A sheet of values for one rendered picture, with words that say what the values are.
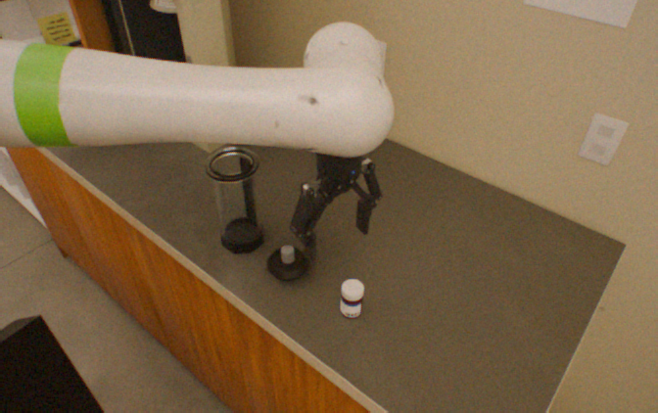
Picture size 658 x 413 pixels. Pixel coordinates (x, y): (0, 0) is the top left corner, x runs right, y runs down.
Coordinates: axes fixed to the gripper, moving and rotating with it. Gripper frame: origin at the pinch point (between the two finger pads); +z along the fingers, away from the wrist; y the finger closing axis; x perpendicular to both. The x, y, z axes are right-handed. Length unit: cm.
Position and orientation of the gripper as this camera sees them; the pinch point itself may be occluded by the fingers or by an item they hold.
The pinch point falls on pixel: (336, 236)
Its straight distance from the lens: 89.8
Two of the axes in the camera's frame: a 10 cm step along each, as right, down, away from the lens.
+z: -0.1, 7.5, 6.6
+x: 5.7, 5.5, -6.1
